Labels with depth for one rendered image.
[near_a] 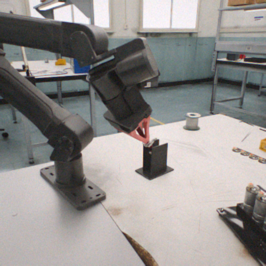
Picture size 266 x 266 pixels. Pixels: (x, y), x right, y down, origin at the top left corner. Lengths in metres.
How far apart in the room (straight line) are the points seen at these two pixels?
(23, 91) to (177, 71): 5.49
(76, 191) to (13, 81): 0.26
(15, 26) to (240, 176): 0.58
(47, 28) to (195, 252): 0.45
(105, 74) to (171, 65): 5.37
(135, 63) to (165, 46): 5.25
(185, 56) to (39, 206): 5.65
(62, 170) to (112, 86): 0.21
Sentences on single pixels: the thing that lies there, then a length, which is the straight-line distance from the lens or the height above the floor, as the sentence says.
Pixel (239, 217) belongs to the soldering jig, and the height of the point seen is 0.76.
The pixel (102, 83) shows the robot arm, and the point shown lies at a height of 0.99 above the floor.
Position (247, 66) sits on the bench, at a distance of 3.45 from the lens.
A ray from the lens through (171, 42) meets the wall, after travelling 5.78.
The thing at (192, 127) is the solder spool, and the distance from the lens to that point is 0.96.
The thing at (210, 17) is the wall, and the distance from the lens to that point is 6.46.
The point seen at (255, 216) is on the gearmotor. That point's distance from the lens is 0.52.
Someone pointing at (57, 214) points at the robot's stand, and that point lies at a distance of 0.54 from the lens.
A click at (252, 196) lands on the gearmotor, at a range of 0.52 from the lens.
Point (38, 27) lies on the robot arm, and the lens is 0.52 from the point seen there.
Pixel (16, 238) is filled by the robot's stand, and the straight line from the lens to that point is 0.52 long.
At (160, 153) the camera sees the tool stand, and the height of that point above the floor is 0.81.
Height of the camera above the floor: 1.08
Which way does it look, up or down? 21 degrees down
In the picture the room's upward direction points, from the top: straight up
